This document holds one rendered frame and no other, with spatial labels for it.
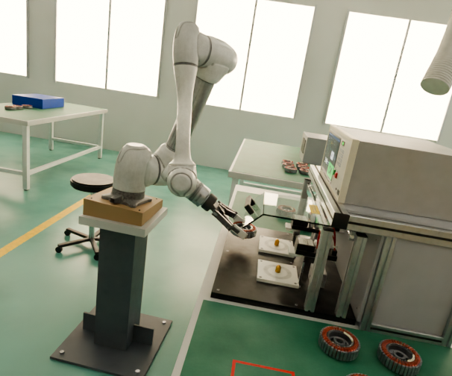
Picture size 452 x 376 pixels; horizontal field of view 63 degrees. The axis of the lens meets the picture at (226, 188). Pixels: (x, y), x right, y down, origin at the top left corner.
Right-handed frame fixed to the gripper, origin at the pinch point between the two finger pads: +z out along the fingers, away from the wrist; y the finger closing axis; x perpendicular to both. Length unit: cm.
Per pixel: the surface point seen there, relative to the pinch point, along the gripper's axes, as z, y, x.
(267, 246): 13.0, 0.1, 0.6
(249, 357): 10, 65, -4
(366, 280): 31, 40, 26
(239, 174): -2, -137, -14
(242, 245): 4.3, 0.5, -5.9
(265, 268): 12.3, 19.8, 0.2
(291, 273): 20.6, 20.3, 5.0
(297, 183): 37, -136, 9
